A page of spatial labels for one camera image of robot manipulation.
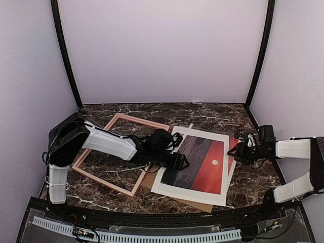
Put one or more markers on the black right enclosure post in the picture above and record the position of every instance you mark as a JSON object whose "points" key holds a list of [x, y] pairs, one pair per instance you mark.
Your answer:
{"points": [[262, 53]]}

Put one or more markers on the brown cardboard backing board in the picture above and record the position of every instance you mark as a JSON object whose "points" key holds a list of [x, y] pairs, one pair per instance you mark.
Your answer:
{"points": [[148, 183]]}

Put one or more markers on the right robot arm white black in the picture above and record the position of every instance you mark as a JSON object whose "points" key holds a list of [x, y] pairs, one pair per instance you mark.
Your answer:
{"points": [[310, 149]]}

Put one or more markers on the white slotted cable duct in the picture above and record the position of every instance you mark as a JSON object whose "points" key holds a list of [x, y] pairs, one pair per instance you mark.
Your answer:
{"points": [[105, 236]]}

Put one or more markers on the black enclosure post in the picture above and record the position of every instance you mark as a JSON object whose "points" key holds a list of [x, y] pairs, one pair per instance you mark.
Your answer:
{"points": [[262, 53], [64, 53]]}

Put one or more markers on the clear acrylic sheet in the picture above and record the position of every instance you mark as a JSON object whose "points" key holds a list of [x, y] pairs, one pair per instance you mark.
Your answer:
{"points": [[191, 130]]}

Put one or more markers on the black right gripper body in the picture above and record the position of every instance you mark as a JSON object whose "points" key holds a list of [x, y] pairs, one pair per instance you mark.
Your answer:
{"points": [[248, 156]]}

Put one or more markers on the black left enclosure post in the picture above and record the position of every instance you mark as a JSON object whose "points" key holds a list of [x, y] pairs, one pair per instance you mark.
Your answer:
{"points": [[64, 53]]}

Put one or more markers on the small circuit board with leds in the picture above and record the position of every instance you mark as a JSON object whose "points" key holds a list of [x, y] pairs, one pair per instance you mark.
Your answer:
{"points": [[82, 234]]}

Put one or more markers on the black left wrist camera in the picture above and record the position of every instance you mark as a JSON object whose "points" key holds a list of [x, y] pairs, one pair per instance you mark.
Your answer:
{"points": [[162, 140]]}

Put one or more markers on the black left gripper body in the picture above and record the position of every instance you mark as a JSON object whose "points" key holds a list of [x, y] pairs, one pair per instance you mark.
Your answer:
{"points": [[158, 159]]}

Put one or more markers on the red and grey photo print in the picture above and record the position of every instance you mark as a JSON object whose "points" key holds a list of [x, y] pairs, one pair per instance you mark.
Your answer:
{"points": [[205, 175]]}

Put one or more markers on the white mat board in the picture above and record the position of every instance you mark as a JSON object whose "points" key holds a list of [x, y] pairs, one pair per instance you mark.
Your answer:
{"points": [[210, 199]]}

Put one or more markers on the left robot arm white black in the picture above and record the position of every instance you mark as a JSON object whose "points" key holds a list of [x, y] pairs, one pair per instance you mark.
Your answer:
{"points": [[74, 133]]}

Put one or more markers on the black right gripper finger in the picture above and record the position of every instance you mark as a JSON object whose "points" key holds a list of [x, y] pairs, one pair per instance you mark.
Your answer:
{"points": [[236, 150], [235, 155]]}

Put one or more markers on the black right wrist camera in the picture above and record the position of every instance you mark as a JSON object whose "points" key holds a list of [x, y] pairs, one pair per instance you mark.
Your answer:
{"points": [[266, 134]]}

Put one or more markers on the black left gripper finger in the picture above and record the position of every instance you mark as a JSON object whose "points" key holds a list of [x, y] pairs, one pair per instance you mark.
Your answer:
{"points": [[186, 164], [181, 158]]}

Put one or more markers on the right connector board with wires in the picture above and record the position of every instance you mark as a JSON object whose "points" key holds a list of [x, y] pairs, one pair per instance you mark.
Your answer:
{"points": [[272, 226]]}

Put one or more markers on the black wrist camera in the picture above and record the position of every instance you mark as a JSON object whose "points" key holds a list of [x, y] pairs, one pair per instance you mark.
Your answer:
{"points": [[162, 140], [266, 134]]}

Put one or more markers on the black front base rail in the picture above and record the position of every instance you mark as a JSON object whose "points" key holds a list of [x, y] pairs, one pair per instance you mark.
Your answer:
{"points": [[243, 217]]}

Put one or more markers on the light wooden picture frame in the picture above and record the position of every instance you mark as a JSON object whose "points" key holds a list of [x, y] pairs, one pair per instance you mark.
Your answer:
{"points": [[110, 171]]}

